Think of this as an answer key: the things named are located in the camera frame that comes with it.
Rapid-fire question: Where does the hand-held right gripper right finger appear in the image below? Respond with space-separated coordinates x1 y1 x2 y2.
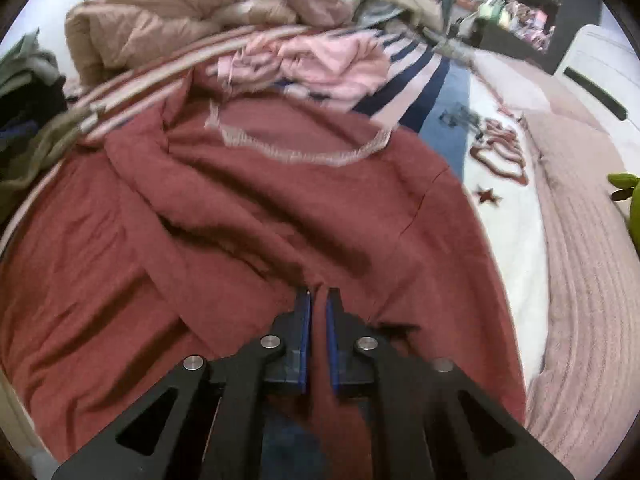
326 287 576 480

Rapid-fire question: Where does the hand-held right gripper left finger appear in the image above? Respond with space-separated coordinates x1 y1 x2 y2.
51 287 314 480

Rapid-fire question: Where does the dark red sweater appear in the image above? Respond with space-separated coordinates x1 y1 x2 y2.
0 67 528 466

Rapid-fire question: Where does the dark green clothes pile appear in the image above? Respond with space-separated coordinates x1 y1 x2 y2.
0 30 68 211

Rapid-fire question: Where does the bright pink garment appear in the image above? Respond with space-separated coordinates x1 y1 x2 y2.
277 30 391 113

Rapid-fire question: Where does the pink ribbed bedspread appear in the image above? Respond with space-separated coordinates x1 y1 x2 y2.
472 52 640 476

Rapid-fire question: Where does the light pink garment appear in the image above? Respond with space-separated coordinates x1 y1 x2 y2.
217 35 301 97

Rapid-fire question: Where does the mauve satin cloth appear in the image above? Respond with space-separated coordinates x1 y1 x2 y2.
277 0 353 28

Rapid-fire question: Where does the green plush toy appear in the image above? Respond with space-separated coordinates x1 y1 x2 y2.
607 172 640 256

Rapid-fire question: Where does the beige striped pillow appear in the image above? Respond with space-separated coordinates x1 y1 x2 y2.
65 0 301 88

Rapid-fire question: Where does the light green handbag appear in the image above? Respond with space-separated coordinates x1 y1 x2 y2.
480 0 512 28

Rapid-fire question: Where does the white bed headboard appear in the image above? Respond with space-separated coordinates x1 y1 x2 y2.
552 25 640 161

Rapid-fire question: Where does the dark shelf unit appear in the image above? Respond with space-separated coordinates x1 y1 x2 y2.
480 0 601 73

